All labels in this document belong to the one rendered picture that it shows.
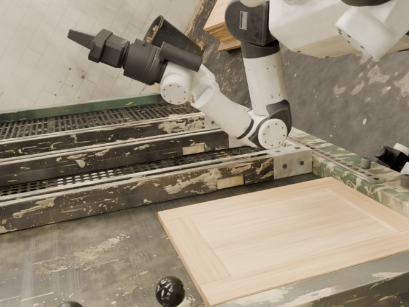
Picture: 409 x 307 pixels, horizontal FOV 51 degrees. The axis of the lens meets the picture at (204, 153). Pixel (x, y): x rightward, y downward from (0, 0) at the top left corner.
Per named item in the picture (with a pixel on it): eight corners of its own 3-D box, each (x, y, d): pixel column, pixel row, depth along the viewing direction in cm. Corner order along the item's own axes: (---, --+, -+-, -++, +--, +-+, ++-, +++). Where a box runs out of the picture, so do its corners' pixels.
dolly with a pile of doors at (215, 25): (277, 4, 411) (246, -21, 394) (255, 52, 406) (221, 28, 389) (246, 16, 466) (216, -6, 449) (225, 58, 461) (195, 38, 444)
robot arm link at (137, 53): (107, 19, 98) (156, 39, 100) (95, 57, 102) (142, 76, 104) (95, 28, 87) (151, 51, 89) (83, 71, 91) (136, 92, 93)
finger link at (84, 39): (70, 25, 93) (98, 36, 94) (66, 39, 94) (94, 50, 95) (68, 27, 91) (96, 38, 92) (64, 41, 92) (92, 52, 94)
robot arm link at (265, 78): (279, 126, 118) (266, 45, 109) (304, 139, 106) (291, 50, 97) (241, 139, 115) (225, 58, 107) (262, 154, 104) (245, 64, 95)
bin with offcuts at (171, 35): (210, 40, 530) (166, 10, 503) (192, 76, 526) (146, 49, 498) (193, 45, 577) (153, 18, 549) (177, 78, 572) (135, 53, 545)
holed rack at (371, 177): (384, 181, 103) (384, 179, 102) (374, 183, 102) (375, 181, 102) (187, 88, 252) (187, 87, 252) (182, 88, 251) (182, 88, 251)
